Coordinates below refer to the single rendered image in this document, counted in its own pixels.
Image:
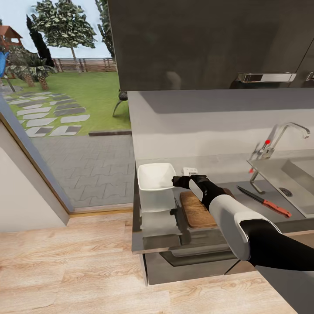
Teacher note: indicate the parer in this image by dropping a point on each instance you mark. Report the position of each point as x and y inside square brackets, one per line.
[266, 202]

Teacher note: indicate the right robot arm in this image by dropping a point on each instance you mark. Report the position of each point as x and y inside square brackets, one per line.
[286, 264]

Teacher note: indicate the cutting board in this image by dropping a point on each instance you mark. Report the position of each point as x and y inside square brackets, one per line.
[196, 213]

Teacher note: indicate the bowl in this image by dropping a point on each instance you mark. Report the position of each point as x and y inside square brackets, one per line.
[156, 177]

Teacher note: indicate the fixed window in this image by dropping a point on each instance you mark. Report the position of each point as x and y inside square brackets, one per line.
[60, 101]

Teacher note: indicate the dishwasher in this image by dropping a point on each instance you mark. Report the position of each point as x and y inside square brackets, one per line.
[190, 263]

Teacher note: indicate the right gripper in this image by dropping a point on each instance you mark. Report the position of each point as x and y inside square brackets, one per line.
[179, 181]

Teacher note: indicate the drop in sink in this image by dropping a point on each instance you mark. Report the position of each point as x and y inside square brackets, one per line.
[293, 177]

